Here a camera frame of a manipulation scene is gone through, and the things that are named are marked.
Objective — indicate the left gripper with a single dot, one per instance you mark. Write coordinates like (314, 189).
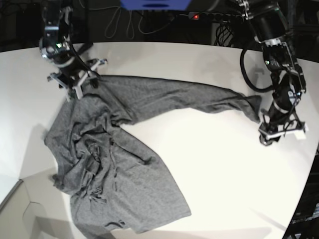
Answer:
(275, 124)

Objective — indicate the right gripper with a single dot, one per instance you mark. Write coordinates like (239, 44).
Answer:
(76, 74)

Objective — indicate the grey long-sleeve t-shirt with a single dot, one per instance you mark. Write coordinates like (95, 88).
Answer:
(114, 180)

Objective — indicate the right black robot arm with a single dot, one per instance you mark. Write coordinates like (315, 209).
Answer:
(56, 46)

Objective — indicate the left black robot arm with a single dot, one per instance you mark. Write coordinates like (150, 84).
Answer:
(271, 31)

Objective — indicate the blue plastic panel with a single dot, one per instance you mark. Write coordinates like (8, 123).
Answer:
(155, 4)

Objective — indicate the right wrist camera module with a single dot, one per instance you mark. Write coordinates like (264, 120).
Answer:
(74, 93)

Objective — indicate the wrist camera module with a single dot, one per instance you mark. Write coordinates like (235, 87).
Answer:
(300, 134)
(74, 93)

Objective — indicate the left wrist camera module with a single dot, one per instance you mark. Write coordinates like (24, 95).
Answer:
(300, 134)

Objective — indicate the black power strip red switch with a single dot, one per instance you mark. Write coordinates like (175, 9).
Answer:
(215, 17)

